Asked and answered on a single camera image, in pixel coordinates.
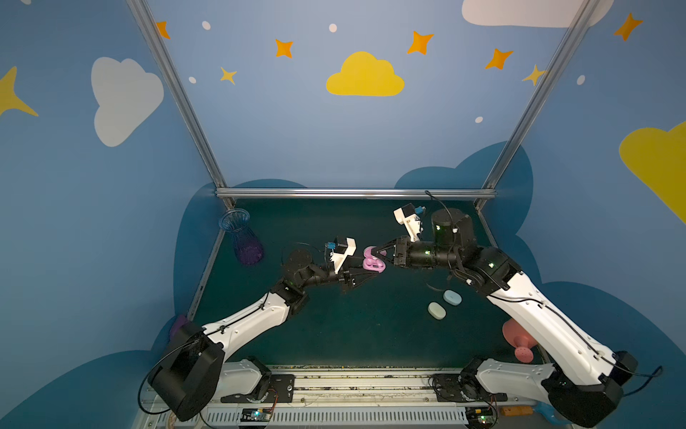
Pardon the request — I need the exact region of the pink earbud charging case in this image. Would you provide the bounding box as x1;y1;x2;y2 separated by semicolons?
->
363;246;386;273

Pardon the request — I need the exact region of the light blue earbud case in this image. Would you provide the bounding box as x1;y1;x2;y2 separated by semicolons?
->
443;290;463;307

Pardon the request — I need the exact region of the mint green earbud case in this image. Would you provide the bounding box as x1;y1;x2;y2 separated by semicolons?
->
427;302;447;320

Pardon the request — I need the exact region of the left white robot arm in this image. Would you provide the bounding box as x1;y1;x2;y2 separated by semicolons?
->
144;248;387;421

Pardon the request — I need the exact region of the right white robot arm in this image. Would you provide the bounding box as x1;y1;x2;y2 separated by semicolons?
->
366;205;638;428

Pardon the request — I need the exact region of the purple ribbed glass vase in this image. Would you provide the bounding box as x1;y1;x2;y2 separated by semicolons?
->
219;208;264;266

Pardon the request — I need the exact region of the pink toy watering can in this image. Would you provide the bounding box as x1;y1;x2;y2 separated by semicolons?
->
502;319;538;364

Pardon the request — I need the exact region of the left green circuit board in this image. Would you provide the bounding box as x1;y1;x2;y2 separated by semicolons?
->
240;409;273;423

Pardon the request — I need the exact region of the green circuit board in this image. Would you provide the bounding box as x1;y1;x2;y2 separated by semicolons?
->
240;409;273;423
466;408;498;429

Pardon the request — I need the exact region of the right green circuit board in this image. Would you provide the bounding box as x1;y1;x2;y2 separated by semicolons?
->
466;408;498;429

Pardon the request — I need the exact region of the blue toy garden fork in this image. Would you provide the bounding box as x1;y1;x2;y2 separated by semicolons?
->
499;402;570;425

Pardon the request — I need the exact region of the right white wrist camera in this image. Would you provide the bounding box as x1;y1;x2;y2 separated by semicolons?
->
393;204;426;242

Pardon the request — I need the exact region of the aluminium back frame rail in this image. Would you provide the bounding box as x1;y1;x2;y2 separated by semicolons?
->
215;188;497;200

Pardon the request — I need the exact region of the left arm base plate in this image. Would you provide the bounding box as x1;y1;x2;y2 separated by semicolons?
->
220;375;296;404

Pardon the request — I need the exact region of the front aluminium rail bed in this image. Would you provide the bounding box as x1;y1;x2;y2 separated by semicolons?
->
133;366;575;429

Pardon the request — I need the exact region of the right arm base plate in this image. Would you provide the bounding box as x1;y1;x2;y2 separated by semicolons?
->
429;373;508;403

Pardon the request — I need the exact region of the aluminium right frame post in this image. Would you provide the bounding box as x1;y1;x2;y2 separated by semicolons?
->
474;0;601;212

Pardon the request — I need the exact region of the aluminium frame post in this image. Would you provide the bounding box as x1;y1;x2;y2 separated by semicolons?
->
474;0;601;212
126;0;235;209

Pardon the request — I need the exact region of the aluminium left frame post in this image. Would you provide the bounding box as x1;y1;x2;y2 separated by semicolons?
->
126;0;235;209

